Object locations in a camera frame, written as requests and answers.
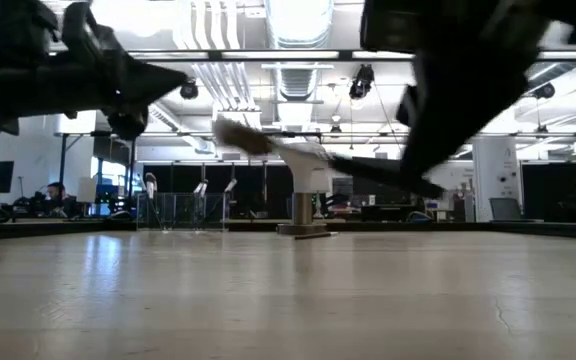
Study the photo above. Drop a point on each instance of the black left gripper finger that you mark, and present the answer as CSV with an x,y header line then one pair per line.
x,y
148,70
143,92

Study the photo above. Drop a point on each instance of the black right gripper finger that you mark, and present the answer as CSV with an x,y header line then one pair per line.
x,y
473,120
425,130

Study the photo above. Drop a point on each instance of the black ceiling track light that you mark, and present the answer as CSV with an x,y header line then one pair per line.
x,y
544,91
362,82
189,90

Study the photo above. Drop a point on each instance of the white round pillar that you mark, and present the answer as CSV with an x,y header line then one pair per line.
x,y
495,175

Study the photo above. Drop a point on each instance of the black computer monitor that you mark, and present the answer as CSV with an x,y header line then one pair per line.
x,y
368,192

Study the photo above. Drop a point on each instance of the black desk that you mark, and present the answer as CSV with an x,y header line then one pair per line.
x,y
383,211

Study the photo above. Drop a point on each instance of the grey office chair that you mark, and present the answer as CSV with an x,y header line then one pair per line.
x,y
505,209

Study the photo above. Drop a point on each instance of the black partition panel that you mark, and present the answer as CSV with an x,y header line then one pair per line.
x,y
543,190
258,187

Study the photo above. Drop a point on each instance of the clear acrylic organizer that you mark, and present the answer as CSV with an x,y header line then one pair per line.
x,y
178,212

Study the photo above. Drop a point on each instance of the short black makeup pencil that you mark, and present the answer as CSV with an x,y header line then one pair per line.
x,y
313,235

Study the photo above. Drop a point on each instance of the black background rig frame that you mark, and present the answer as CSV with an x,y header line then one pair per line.
x,y
178,134

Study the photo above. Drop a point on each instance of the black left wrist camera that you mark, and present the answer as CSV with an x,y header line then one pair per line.
x,y
85,25

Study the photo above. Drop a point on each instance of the black overhead frame beam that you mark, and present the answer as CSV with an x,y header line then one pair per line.
x,y
345,55

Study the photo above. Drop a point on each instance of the black table edge rail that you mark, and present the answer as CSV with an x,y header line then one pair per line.
x,y
18,229

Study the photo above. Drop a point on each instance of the silver ceiling air duct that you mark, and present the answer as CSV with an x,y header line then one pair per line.
x,y
298,20

